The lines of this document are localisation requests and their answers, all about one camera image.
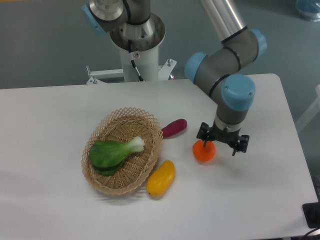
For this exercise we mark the woven wicker basket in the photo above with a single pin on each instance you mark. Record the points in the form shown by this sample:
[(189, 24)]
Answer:
[(123, 125)]

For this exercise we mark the purple sweet potato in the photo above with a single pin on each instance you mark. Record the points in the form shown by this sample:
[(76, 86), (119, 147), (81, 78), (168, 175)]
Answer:
[(174, 128)]

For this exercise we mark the orange fruit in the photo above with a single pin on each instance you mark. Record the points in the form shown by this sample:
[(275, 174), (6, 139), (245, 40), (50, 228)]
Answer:
[(204, 152)]

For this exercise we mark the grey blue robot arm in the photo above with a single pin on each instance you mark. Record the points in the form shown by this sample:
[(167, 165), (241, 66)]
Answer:
[(217, 75)]

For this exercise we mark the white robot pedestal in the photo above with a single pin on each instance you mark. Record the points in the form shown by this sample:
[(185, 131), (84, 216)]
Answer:
[(138, 47)]

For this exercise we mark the green bok choy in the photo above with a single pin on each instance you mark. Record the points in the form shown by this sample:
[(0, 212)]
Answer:
[(107, 157)]

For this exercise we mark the yellow mango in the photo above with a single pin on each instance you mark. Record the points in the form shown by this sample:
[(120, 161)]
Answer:
[(161, 179)]

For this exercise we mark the blue object top right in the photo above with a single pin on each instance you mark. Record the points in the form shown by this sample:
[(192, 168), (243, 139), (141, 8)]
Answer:
[(309, 9)]

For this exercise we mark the black device at edge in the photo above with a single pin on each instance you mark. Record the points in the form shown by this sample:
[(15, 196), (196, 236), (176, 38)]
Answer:
[(312, 214)]

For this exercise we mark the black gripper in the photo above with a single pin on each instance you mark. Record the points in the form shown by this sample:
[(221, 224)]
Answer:
[(238, 143)]

